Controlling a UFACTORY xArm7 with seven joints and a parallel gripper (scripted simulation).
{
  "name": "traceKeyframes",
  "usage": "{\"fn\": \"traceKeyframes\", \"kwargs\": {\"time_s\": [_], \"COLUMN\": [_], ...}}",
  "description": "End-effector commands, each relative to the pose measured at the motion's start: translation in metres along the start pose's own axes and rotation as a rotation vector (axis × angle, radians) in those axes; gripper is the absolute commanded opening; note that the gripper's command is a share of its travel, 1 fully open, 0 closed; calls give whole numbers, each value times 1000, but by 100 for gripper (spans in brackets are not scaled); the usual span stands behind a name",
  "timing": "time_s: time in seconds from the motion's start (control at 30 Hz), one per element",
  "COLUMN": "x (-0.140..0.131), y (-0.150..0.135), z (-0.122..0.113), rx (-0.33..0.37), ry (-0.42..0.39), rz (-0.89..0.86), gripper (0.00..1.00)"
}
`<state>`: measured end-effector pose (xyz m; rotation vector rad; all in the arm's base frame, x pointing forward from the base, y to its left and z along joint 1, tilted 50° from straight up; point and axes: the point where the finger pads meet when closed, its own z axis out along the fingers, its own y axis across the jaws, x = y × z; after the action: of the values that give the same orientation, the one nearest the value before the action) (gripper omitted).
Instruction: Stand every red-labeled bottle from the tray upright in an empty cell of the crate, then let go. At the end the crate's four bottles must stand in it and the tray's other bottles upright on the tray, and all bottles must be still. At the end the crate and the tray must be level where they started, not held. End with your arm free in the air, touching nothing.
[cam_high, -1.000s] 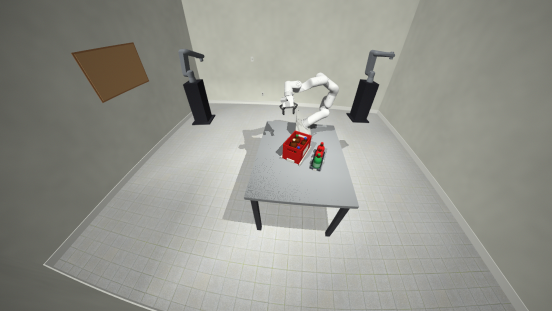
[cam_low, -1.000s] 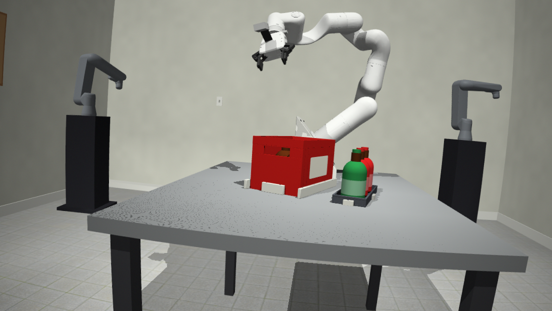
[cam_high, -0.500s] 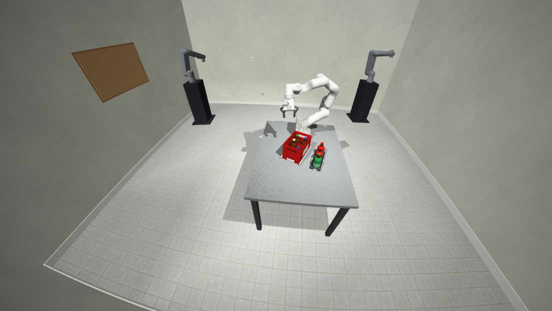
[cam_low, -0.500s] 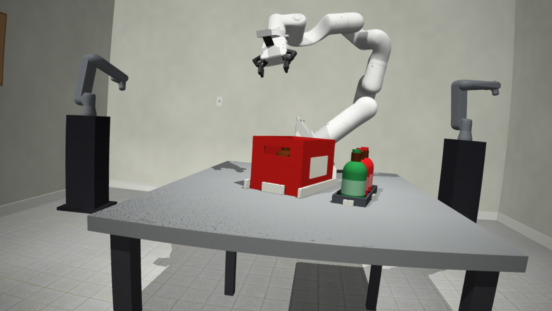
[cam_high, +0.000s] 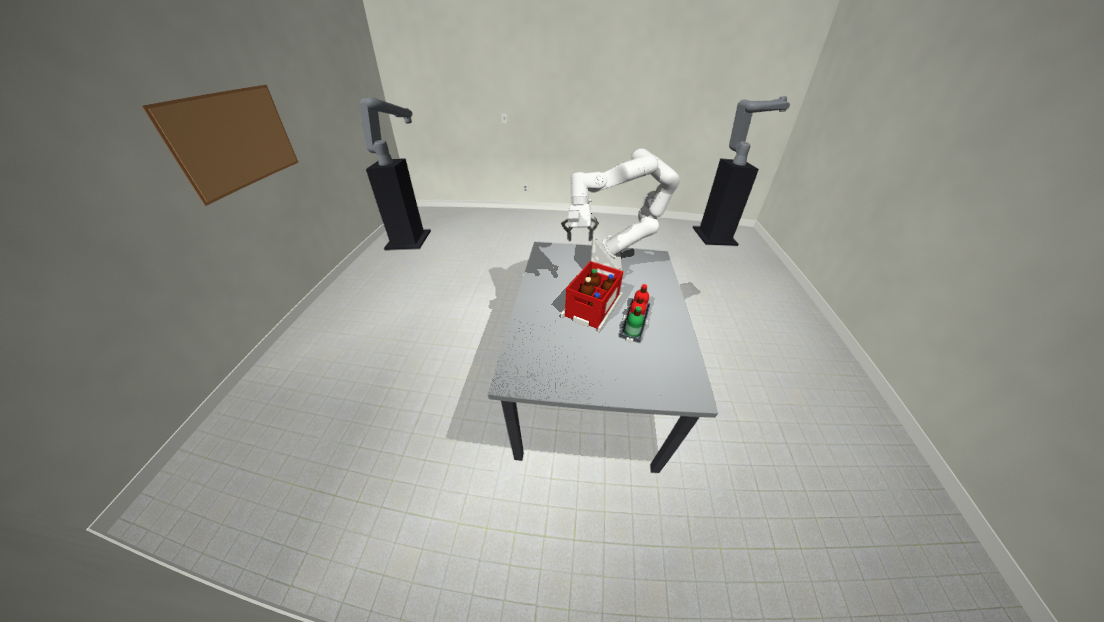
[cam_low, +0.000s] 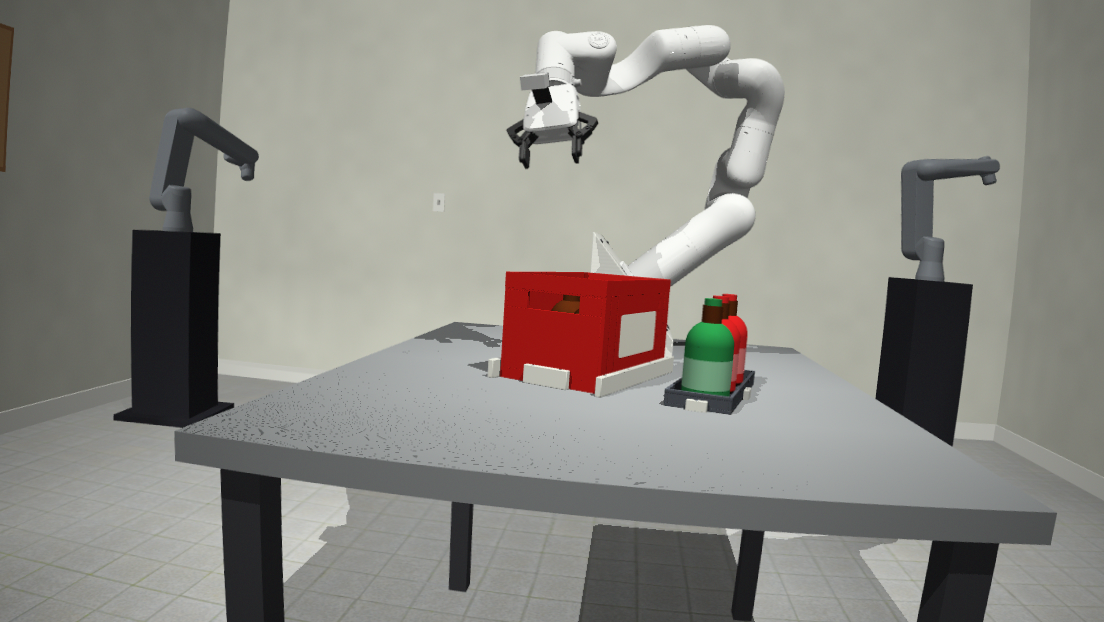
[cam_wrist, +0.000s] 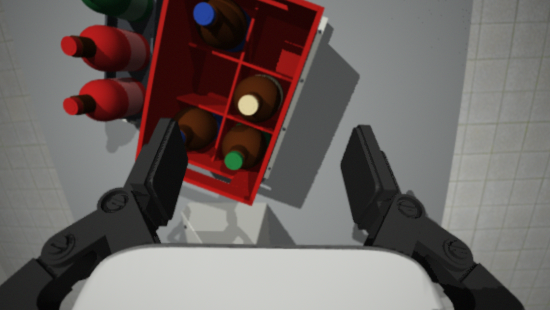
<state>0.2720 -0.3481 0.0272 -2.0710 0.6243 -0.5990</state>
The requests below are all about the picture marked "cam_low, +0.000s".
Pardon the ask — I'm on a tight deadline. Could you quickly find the green bottle with pale green label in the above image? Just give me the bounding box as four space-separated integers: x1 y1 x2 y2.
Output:
681 298 734 396

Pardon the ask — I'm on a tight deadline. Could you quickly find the brown bottle with cream cap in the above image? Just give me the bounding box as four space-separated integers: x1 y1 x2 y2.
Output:
551 295 580 313

